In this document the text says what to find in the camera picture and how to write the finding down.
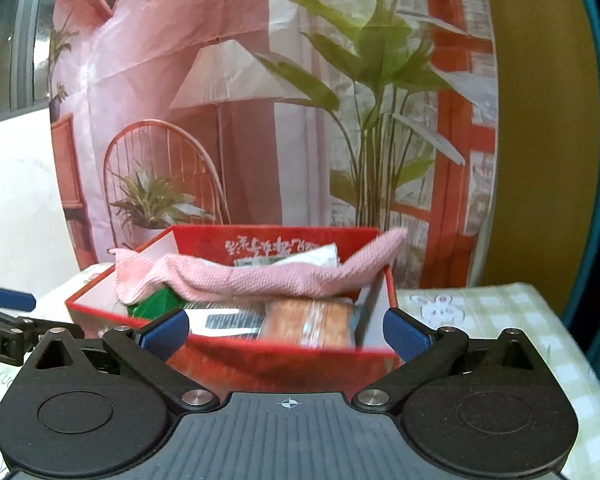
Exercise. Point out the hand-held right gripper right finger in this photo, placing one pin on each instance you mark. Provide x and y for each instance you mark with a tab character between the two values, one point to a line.
405	335

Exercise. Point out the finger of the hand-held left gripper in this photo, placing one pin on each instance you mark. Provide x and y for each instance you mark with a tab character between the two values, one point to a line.
10	297
25	324

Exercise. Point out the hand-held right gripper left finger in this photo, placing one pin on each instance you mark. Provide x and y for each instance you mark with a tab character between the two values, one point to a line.
165	332

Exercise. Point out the green soft item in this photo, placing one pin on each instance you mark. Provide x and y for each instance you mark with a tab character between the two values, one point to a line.
155	305

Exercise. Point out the clear bag of dark cloth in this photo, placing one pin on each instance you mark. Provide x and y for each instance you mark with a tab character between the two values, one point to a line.
225	317

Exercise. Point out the orange brown packet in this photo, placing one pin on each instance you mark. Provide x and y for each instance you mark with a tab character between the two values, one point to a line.
305	322

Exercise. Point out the pink knitted cloth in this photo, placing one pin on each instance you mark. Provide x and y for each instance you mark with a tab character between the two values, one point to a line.
260	280

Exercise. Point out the green and white packet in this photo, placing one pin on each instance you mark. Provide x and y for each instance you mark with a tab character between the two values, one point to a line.
254	261

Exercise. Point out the white plastic bag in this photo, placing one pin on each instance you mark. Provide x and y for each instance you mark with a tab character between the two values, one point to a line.
322	255

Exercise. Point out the red strawberry print box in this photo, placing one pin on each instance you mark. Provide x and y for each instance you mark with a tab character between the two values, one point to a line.
280	365

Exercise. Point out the green checked tablecloth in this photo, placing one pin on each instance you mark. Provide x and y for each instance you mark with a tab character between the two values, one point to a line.
505	310

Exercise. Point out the printed room backdrop cloth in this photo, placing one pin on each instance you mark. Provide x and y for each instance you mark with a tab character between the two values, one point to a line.
260	110

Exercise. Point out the dark framed window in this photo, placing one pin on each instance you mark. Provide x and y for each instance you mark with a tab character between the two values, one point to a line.
15	30

